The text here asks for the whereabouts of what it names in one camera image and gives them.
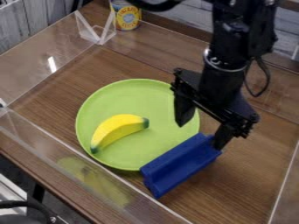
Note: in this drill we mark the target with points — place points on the yellow toy banana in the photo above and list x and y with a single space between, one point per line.
117 127

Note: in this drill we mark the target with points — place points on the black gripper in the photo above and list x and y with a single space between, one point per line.
214 92

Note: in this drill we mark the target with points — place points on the green round plate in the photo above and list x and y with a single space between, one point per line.
142 97

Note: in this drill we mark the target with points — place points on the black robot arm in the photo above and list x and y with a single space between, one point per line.
243 37

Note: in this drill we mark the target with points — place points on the clear acrylic enclosure wall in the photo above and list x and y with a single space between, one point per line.
57 69

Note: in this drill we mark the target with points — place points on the blue plastic block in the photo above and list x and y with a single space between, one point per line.
178 164

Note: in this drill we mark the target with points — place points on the yellow labelled tin can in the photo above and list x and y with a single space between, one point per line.
129 15

